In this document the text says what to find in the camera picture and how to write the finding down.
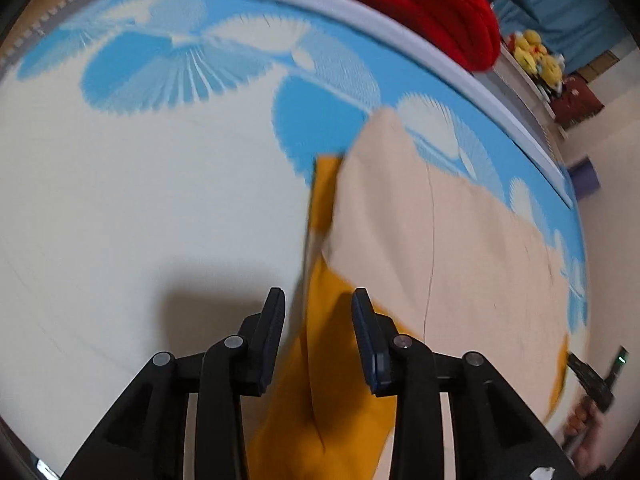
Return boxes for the red folded blanket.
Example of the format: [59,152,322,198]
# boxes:
[300,0,502,72]

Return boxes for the white ledge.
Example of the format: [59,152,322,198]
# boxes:
[475,47,569,167]

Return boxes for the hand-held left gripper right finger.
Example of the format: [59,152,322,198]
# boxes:
[351,287,576,480]

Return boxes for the beige and mustard hooded jacket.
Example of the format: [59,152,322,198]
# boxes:
[247,107,574,480]

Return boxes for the person's right hand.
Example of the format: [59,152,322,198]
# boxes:
[563,394,610,476]

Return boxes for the yellow plush toy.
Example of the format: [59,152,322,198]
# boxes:
[507,30,547,68]
[532,52,567,88]

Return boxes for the purple box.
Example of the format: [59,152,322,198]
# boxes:
[570,159,600,197]

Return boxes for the blue and white printed bedsheet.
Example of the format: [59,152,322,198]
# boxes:
[0,0,592,480]

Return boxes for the blue curtain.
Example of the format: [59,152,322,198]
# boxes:
[492,0,632,77]

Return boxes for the maroon cushion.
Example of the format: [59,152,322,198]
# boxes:
[550,74,606,128]

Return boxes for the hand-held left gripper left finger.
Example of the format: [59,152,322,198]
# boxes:
[60,287,287,480]

